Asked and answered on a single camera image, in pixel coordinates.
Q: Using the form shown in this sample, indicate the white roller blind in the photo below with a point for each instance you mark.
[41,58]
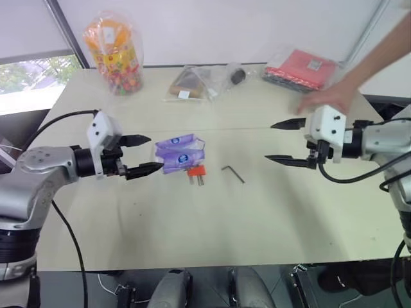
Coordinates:
[29,25]

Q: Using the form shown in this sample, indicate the brown item in clear bag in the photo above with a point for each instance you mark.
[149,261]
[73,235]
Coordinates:
[187,83]

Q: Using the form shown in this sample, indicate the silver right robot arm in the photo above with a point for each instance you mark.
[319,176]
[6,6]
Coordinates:
[377,138]

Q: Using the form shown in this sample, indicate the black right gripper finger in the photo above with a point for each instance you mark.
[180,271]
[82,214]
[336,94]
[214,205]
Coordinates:
[289,159]
[289,124]

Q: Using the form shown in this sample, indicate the dark window frame post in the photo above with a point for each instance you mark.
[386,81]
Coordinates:
[69,35]

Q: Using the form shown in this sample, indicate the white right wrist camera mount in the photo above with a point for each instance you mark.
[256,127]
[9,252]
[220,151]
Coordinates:
[326,123]

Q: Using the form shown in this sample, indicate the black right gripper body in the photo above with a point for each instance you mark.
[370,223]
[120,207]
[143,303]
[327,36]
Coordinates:
[321,152]

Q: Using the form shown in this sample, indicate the grey rounded robot leg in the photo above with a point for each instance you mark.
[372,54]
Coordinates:
[171,288]
[252,288]

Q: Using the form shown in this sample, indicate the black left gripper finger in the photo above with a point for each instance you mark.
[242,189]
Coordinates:
[144,169]
[136,140]

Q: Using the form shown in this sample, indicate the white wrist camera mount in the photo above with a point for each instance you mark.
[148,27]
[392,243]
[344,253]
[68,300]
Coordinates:
[100,127]
[326,123]

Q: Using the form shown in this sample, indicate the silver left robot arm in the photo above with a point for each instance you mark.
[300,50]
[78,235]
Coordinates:
[38,160]

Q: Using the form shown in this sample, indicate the purple tissue pack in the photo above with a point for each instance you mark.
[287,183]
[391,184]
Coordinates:
[180,157]

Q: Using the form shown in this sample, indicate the black roll in clear bag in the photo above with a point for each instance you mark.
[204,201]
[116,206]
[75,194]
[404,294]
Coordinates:
[238,76]

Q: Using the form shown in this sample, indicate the person's bare forearm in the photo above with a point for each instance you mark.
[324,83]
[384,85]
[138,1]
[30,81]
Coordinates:
[382,45]

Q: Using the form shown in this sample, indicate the colourful candy jar in plastic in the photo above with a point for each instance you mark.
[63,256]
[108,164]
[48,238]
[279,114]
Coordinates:
[118,61]

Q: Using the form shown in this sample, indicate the red cloth pack in plastic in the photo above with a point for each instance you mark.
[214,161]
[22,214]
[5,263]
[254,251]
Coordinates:
[302,69]

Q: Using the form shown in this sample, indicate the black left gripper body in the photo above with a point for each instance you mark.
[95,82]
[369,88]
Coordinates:
[110,163]

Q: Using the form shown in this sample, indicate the silver frame post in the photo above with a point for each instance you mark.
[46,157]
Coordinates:
[369,29]

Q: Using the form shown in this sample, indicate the person's bare hand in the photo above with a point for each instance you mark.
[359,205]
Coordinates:
[330,94]

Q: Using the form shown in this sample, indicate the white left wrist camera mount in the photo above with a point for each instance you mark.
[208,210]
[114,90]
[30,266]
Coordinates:
[100,127]

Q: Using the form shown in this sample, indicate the red rectangular block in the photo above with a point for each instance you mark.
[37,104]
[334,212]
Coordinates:
[197,170]

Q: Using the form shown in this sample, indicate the metal hex key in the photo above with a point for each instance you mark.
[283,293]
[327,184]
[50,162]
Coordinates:
[236,175]

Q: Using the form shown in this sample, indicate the black bracket under table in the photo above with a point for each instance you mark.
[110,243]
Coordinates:
[126,296]
[302,285]

